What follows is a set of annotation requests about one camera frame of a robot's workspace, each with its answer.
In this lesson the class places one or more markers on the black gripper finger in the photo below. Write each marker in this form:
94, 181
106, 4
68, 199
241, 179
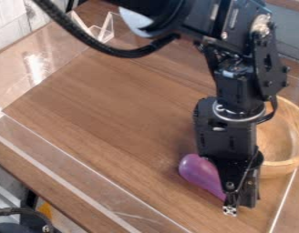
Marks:
250, 189
233, 197

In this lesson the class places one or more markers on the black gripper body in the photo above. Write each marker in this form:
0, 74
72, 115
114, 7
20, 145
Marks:
226, 143

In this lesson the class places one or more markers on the purple toy eggplant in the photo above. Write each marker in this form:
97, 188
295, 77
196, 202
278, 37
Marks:
200, 172

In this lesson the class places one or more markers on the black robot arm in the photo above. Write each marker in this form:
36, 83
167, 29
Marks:
236, 34

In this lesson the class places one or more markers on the brown wooden bowl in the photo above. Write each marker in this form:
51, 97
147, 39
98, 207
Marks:
278, 140

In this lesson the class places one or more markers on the clear acrylic front wall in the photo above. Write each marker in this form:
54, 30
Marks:
90, 198

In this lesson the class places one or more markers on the clear acrylic corner bracket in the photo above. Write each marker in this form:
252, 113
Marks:
102, 33

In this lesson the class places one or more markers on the black clamp with cable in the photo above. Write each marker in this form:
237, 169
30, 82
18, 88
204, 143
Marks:
34, 221

